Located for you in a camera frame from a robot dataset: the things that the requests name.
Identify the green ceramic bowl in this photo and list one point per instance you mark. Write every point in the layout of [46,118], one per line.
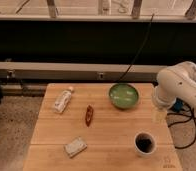
[123,96]

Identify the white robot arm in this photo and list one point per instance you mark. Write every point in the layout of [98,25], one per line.
[177,81]

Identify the red brown chili pepper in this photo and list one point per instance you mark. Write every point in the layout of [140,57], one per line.
[89,115]

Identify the white plastic bottle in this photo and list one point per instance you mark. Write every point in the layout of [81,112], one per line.
[63,99]

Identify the wooden table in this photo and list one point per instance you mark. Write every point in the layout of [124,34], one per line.
[109,138]

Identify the grey white sponge block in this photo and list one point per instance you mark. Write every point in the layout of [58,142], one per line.
[75,147]

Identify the white cup with dark liquid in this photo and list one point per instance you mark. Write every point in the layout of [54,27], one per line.
[144,144]

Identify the grey metal wall rail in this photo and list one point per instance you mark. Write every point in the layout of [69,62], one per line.
[69,72]

